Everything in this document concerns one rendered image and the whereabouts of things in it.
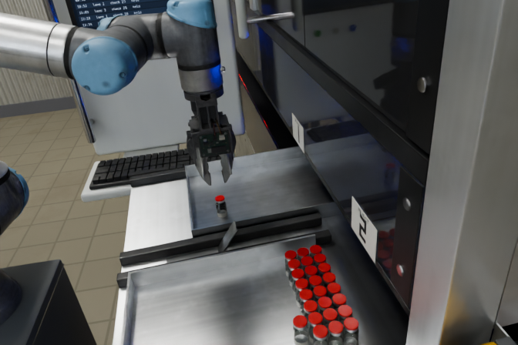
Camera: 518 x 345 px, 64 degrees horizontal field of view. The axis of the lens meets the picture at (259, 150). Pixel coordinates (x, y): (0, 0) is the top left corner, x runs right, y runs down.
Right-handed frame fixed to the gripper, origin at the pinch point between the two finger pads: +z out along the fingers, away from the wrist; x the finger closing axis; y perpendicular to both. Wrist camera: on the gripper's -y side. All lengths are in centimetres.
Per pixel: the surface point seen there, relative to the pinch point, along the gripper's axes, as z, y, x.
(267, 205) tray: 9.6, 0.5, 9.9
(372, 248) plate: -3.4, 32.6, 19.0
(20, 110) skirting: 93, -338, -164
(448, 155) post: -25, 45, 19
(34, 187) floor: 98, -189, -115
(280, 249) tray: 7.9, 16.7, 9.0
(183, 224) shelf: 9.9, 0.9, -8.5
